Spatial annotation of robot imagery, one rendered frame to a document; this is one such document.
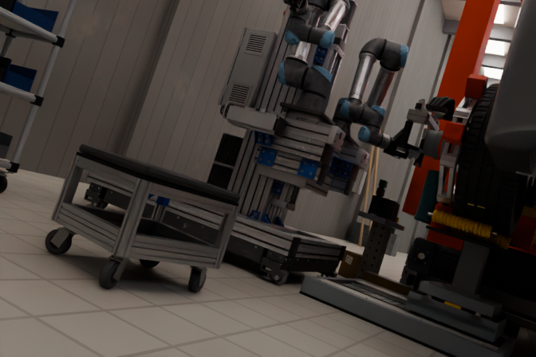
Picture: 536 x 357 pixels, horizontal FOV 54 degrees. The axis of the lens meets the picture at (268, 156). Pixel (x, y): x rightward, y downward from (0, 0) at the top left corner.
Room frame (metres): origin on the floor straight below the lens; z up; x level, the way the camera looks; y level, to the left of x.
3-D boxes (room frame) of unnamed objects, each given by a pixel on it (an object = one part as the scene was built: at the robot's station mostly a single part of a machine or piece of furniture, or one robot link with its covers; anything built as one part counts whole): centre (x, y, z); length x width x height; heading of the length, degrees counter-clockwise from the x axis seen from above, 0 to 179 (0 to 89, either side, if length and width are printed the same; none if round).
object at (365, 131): (2.62, -0.46, 0.81); 0.11 x 0.08 x 0.09; 104
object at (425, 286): (2.34, -1.01, 0.32); 0.40 x 0.30 x 0.28; 149
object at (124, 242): (1.64, 0.30, 0.17); 0.43 x 0.36 x 0.34; 141
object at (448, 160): (2.43, -0.86, 0.85); 0.54 x 0.07 x 0.54; 149
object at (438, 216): (2.27, -0.89, 0.51); 0.29 x 0.06 x 0.06; 59
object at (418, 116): (2.38, -0.60, 0.93); 0.09 x 0.05 x 0.05; 59
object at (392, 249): (11.08, -2.67, 0.46); 0.91 x 0.73 x 0.92; 63
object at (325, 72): (2.57, -0.12, 0.98); 0.13 x 0.12 x 0.14; 78
